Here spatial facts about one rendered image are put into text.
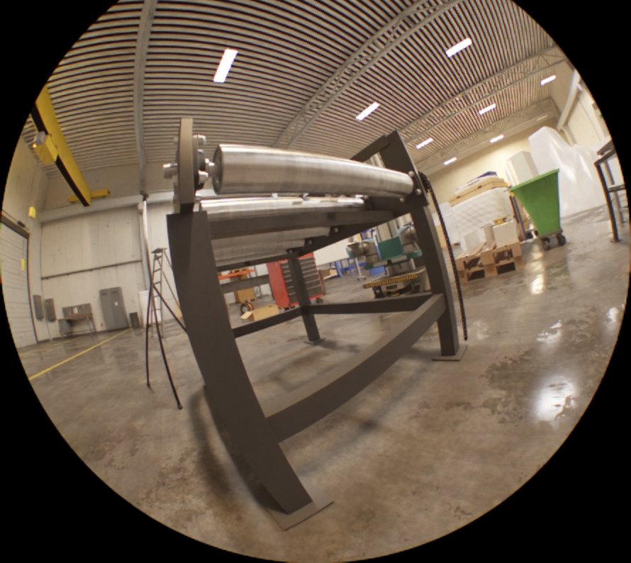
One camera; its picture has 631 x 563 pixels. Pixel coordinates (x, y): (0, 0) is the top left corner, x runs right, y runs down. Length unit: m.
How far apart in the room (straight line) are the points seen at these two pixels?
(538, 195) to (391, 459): 2.91
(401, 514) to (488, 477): 0.22
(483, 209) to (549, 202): 1.55
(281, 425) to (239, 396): 0.12
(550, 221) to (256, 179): 3.08
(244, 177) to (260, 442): 0.53
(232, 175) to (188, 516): 0.92
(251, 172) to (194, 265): 0.22
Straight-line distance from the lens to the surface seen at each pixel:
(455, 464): 0.70
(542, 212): 3.11
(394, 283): 2.23
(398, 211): 1.10
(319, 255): 6.06
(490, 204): 4.13
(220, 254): 1.31
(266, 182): 0.49
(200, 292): 0.37
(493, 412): 0.83
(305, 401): 0.49
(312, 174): 0.55
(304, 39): 9.13
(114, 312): 10.99
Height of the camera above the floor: 0.59
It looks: 6 degrees up
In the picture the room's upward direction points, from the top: 15 degrees counter-clockwise
